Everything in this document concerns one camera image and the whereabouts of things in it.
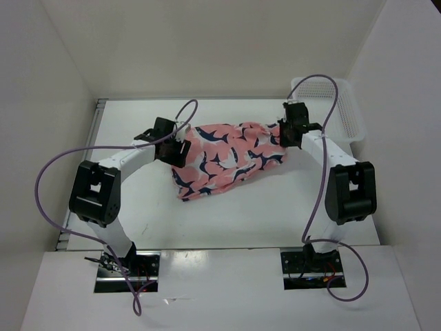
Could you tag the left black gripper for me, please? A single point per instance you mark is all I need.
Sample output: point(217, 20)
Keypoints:
point(178, 159)

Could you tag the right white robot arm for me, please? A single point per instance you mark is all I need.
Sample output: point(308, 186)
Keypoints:
point(347, 192)

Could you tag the aluminium table edge rail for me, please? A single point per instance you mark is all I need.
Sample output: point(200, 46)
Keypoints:
point(70, 221)

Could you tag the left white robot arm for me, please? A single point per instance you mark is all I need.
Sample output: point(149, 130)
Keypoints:
point(96, 193)

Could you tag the pink shark print shorts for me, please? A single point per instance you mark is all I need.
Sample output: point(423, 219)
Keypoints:
point(221, 156)

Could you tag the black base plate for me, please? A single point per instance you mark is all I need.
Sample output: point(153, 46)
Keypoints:
point(144, 278)
point(301, 274)

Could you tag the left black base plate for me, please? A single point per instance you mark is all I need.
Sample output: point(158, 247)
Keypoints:
point(144, 278)

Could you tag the white plastic mesh basket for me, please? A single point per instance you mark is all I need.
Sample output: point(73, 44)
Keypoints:
point(331, 103)

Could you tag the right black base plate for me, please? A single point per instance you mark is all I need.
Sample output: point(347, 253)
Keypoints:
point(301, 274)

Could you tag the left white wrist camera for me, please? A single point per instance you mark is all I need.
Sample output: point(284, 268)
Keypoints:
point(181, 131)

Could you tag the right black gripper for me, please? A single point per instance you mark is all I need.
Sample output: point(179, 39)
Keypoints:
point(284, 141)

